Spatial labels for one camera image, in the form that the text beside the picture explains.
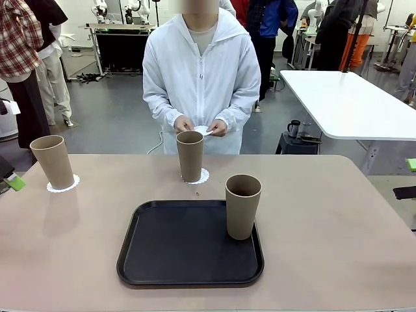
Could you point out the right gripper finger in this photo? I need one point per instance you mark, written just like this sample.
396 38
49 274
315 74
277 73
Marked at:
405 192
411 163

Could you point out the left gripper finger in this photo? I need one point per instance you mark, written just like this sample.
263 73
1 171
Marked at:
6 167
16 183

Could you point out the tan tall cup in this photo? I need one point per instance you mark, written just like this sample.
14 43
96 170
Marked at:
53 162
190 156
242 214

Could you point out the white paper doily coaster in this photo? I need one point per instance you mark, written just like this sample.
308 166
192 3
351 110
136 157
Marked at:
206 177
203 130
76 182

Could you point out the person's right forearm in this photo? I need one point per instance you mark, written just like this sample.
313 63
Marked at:
162 107

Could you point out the person's left forearm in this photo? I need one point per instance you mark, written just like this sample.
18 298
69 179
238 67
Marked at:
242 107

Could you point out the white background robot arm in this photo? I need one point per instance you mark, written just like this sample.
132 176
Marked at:
98 9
314 16
138 9

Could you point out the person's right hand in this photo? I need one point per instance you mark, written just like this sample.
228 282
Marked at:
183 124

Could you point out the person's left hand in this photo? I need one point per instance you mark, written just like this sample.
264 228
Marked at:
220 128

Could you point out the white round machine base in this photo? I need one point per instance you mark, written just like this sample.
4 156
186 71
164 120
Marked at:
7 126

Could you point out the white table leg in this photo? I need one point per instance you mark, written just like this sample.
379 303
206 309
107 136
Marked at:
370 157

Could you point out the white side table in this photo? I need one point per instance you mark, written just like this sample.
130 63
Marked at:
351 104

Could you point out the person in grey clothes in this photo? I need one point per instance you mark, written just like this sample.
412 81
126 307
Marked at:
408 74

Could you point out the person in beige trousers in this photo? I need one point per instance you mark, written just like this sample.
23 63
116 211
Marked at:
55 81

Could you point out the black tool on stool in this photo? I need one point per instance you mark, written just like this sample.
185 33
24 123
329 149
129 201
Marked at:
311 138

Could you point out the black plastic stool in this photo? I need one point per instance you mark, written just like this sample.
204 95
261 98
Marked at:
297 144

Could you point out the black slanted pole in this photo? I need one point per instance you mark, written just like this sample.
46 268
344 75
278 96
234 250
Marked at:
346 61

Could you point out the black steel travel mug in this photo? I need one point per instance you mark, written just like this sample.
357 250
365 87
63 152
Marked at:
294 128

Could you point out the white background desk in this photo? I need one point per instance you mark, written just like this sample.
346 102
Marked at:
395 39

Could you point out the person in orange trousers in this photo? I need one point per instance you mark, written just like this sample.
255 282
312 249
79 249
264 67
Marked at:
359 48

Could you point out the person in plaid shirt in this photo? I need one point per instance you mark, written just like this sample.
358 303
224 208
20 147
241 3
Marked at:
16 39

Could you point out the person in dark jacket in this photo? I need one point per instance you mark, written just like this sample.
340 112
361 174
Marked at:
334 32

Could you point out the background table with black panel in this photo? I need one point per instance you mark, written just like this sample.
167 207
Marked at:
120 48

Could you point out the black hanging bag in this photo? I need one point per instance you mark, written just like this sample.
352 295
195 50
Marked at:
288 47

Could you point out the black plastic tray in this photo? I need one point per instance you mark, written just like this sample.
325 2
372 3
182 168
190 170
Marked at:
182 260

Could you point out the person in white jacket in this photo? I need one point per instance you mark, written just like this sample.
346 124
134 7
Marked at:
172 71

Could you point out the person in blue jacket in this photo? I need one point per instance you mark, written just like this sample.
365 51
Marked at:
269 19

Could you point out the person in red top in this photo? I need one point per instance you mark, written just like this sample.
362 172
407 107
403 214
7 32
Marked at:
242 9

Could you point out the person in white shirt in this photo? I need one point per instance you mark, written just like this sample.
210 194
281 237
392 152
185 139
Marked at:
227 6

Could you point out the white frame background table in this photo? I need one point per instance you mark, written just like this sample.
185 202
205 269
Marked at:
304 45

